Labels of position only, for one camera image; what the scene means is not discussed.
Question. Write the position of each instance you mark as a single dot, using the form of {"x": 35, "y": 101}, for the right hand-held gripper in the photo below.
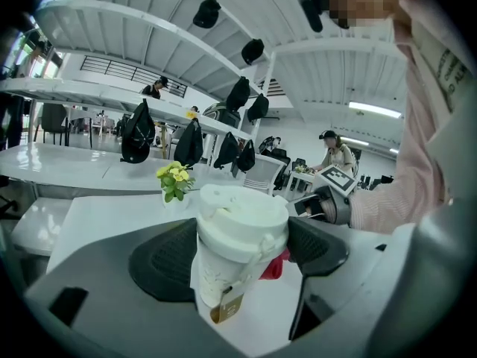
{"x": 337, "y": 181}

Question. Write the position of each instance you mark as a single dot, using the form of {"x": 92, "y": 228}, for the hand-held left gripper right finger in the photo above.
{"x": 316, "y": 248}

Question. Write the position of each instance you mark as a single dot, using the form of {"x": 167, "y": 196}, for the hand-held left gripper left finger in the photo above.
{"x": 160, "y": 259}

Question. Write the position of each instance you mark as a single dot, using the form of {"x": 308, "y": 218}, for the white cup with lid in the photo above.
{"x": 238, "y": 229}

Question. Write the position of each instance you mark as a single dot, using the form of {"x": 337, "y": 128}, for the person's right forearm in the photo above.
{"x": 391, "y": 207}

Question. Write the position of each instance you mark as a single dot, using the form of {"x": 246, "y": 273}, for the white office chair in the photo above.
{"x": 261, "y": 174}

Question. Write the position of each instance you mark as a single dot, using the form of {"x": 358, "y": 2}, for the black office chair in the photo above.
{"x": 279, "y": 159}

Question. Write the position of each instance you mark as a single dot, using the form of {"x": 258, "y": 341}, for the black waist bag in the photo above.
{"x": 226, "y": 150}
{"x": 246, "y": 158}

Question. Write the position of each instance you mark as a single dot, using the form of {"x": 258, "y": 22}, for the yellow potted flower plant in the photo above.
{"x": 173, "y": 179}

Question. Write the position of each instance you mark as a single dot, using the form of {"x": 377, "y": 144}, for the black hanging bag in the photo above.
{"x": 238, "y": 94}
{"x": 258, "y": 108}

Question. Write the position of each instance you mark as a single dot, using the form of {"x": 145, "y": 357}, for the black tote bag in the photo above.
{"x": 189, "y": 145}

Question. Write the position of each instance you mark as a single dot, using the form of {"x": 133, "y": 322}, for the ceiling light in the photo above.
{"x": 374, "y": 109}

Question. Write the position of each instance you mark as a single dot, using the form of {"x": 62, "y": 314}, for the black baseball cap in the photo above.
{"x": 206, "y": 13}
{"x": 138, "y": 136}
{"x": 252, "y": 51}

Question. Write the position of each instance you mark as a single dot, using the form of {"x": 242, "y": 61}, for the person's pink striped shirt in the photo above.
{"x": 421, "y": 132}

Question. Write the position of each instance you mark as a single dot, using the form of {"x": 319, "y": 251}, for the black railing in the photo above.
{"x": 130, "y": 73}

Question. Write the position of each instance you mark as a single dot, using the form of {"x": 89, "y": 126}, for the person's cream printed top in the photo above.
{"x": 447, "y": 88}

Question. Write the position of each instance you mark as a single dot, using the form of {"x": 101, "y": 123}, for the white shelf rack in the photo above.
{"x": 130, "y": 32}

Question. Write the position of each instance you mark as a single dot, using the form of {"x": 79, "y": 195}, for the black headset camera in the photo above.
{"x": 313, "y": 11}

